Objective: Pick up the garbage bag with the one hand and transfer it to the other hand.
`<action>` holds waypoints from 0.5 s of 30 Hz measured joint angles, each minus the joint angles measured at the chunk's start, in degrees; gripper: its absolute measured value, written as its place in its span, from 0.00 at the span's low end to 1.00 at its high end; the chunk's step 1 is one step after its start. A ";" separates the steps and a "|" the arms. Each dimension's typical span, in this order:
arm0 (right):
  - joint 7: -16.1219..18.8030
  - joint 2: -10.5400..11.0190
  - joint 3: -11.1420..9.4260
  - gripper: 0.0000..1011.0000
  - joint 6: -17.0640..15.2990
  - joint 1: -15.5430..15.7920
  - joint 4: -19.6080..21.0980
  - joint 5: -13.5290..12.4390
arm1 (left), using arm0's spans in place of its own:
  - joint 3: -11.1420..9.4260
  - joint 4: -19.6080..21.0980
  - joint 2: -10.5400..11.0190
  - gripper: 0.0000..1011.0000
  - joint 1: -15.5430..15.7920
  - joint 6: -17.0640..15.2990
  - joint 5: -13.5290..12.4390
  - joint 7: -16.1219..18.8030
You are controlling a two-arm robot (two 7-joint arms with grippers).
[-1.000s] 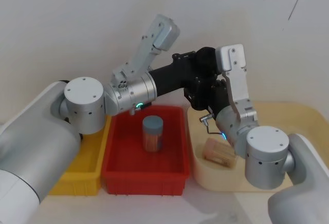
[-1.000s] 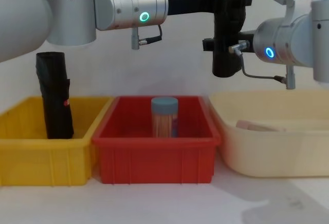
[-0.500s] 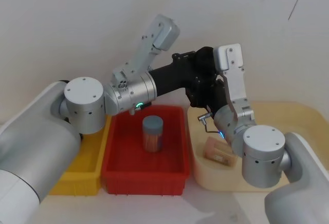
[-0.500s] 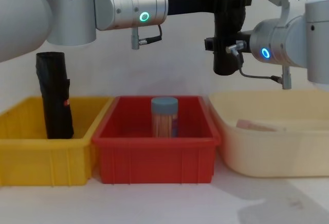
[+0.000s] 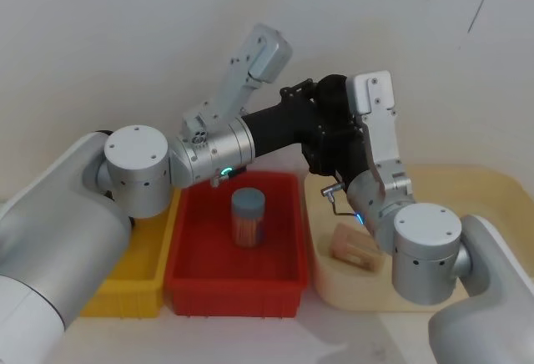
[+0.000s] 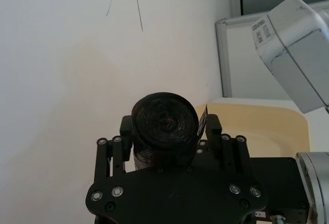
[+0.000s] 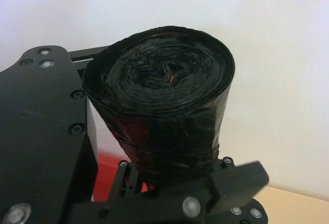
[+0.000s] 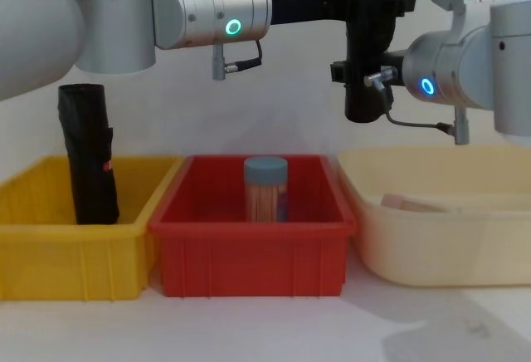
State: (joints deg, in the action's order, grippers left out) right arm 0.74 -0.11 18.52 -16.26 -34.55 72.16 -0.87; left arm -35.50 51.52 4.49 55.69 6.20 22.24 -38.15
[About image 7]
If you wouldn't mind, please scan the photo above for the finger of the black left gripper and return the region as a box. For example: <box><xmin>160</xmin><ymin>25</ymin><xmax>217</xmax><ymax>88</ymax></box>
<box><xmin>67</xmin><ymin>44</ymin><xmax>112</xmax><ymax>69</ymax></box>

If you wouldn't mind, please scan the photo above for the black plastic bag roll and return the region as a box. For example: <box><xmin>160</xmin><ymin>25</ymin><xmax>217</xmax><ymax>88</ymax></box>
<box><xmin>81</xmin><ymin>25</ymin><xmax>236</xmax><ymax>189</ymax></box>

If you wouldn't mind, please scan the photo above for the white panel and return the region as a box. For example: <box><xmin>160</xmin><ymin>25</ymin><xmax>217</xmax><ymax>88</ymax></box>
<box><xmin>85</xmin><ymin>98</ymin><xmax>99</xmax><ymax>159</ymax></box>

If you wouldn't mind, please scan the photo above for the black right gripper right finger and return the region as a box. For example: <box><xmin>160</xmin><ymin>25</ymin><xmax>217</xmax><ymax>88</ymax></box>
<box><xmin>157</xmin><ymin>156</ymin><xmax>270</xmax><ymax>224</ymax></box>

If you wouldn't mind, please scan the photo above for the red box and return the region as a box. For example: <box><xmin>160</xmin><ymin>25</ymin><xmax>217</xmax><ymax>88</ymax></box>
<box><xmin>90</xmin><ymin>151</ymin><xmax>156</xmax><ymax>202</ymax></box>

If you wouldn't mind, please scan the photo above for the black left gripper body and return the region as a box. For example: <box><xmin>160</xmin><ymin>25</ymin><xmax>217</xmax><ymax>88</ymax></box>
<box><xmin>0</xmin><ymin>45</ymin><xmax>99</xmax><ymax>224</ymax></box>

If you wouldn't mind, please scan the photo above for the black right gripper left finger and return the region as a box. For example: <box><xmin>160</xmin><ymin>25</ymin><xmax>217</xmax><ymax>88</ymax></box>
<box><xmin>68</xmin><ymin>159</ymin><xmax>181</xmax><ymax>224</ymax></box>

